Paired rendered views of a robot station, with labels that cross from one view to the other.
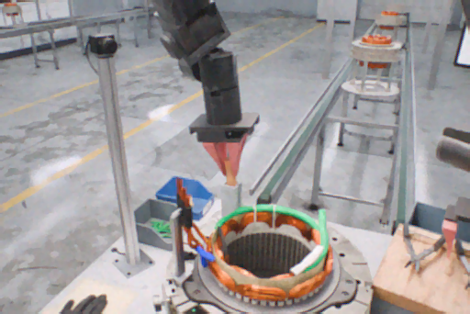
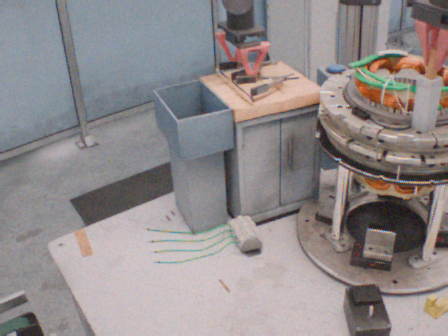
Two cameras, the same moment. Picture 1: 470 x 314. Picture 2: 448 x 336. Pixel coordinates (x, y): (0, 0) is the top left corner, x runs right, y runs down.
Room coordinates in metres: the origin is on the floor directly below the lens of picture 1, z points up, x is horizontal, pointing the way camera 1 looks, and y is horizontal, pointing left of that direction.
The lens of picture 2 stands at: (1.32, 0.14, 1.47)
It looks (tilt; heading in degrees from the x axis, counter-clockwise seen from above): 32 degrees down; 216
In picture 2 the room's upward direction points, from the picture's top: 4 degrees counter-clockwise
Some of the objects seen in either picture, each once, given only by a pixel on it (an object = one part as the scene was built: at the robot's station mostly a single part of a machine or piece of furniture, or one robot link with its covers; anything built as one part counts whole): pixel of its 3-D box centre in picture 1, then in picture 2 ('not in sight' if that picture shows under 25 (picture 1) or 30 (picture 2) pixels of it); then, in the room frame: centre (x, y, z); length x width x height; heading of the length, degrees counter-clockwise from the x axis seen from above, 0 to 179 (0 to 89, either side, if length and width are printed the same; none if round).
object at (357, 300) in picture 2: not in sight; (366, 313); (0.74, 0.00, 0.81); 0.10 x 0.06 x 0.06; 35
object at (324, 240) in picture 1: (317, 240); (374, 59); (0.47, -0.12, 1.15); 0.15 x 0.04 x 0.02; 152
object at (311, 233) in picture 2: not in sight; (386, 225); (0.48, -0.05, 0.80); 0.39 x 0.39 x 0.01
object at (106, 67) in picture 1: (120, 173); not in sight; (0.84, 0.28, 1.07); 0.03 x 0.03 x 0.57; 43
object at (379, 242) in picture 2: not in sight; (379, 242); (0.60, -0.03, 0.85); 0.06 x 0.04 x 0.05; 104
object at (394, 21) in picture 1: (387, 29); not in sight; (4.56, -1.74, 0.94); 0.39 x 0.39 x 0.30
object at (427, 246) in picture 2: not in sight; (434, 218); (0.55, 0.05, 0.91); 0.02 x 0.02 x 0.21
